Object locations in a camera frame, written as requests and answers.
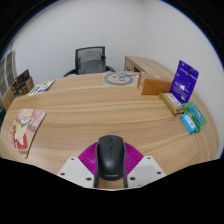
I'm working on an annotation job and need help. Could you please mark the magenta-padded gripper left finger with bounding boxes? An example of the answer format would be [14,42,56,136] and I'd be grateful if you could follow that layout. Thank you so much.
[57,141,101,189]

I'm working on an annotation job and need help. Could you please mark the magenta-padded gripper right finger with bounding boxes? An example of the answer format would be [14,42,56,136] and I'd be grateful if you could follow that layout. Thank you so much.
[122,141,167,189]

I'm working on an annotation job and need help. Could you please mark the black computer mouse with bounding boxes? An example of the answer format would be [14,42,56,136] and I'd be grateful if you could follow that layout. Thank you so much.
[95,134,126,182]

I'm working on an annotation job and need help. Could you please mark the blue packet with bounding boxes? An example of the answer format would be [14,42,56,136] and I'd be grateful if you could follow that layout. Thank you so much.
[180,113,198,135]

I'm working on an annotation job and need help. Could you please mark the beige packet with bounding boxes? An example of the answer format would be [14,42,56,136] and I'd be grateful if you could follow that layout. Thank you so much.
[158,92,185,116]

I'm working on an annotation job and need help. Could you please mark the green packet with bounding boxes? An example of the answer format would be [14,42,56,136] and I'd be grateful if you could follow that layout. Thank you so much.
[182,101,208,134]

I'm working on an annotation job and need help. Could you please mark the orange-brown box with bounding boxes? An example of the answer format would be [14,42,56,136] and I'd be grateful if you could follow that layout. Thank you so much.
[137,73,173,96]

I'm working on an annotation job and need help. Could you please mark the white green-printed sheet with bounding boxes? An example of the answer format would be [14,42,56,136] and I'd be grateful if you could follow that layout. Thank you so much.
[27,79,57,97]

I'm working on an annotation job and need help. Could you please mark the brown printed carton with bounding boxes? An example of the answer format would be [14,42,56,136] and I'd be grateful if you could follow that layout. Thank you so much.
[18,77,35,98]

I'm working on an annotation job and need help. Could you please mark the purple card package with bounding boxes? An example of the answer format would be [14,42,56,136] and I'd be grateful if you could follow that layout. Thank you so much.
[169,59,200,105]

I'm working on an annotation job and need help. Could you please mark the small dark brown carton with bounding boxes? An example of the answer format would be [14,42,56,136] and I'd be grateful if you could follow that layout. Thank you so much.
[10,79,20,98]

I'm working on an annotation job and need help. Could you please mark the wooden side desk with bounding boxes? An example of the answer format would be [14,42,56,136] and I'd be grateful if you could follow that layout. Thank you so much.
[123,55,176,81]

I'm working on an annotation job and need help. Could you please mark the black printed carton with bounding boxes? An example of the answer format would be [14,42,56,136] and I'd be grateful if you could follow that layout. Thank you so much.
[16,68,31,85]

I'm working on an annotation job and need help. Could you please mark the black mesh office chair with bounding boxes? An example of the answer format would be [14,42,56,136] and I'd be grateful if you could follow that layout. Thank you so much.
[63,45,116,78]

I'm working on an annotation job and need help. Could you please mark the wooden shelf cabinet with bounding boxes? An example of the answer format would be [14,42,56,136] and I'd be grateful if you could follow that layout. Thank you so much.
[0,49,18,111]

